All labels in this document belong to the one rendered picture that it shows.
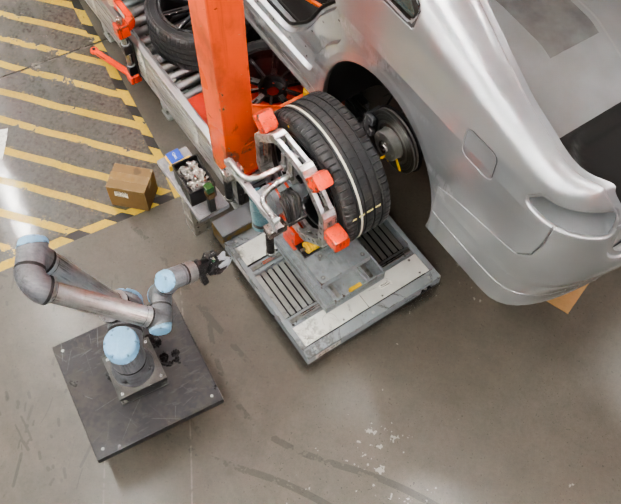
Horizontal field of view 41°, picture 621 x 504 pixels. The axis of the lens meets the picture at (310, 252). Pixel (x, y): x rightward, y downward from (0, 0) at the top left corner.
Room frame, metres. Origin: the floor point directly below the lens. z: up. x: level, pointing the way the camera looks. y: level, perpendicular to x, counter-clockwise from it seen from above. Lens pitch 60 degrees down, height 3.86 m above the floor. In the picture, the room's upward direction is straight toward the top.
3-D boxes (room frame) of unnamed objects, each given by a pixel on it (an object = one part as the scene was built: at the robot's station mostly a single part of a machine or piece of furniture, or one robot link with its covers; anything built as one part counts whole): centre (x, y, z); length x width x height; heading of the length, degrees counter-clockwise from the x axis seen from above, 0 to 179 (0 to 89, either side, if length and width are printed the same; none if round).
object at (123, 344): (1.41, 0.79, 0.56); 0.17 x 0.15 x 0.18; 5
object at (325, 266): (2.15, -0.07, 0.32); 0.40 x 0.30 x 0.28; 34
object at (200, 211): (2.36, 0.59, 0.44); 0.43 x 0.17 x 0.03; 34
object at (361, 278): (2.12, -0.09, 0.13); 0.50 x 0.36 x 0.10; 34
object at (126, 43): (3.37, 1.05, 0.30); 0.09 x 0.05 x 0.50; 34
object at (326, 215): (2.06, 0.07, 0.85); 0.54 x 0.07 x 0.54; 34
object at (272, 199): (2.02, 0.13, 0.85); 0.21 x 0.14 x 0.14; 124
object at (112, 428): (1.40, 0.79, 0.15); 0.60 x 0.60 x 0.30; 28
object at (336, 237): (1.80, -0.11, 0.85); 0.09 x 0.08 x 0.07; 34
